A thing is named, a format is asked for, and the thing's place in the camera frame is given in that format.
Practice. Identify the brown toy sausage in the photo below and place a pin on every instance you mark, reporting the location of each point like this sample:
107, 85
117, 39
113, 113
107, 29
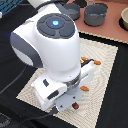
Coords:
75, 105

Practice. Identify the small grey saucepan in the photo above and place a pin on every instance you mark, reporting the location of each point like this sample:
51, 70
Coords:
73, 10

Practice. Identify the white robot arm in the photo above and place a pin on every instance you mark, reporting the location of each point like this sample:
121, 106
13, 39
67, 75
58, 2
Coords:
50, 40

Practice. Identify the large grey pot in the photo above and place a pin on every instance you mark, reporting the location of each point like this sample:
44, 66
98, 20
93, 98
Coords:
94, 15

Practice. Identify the brown wooden tray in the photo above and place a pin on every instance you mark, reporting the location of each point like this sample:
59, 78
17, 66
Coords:
110, 29

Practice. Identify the woven beige placemat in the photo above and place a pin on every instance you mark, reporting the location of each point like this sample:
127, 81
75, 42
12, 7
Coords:
86, 115

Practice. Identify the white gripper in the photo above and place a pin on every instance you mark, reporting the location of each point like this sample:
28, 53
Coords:
54, 93

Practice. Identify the fork with wooden handle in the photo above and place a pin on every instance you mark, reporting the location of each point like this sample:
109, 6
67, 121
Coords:
84, 88

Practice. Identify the beige bowl on burner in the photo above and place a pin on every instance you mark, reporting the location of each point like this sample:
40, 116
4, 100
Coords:
124, 16

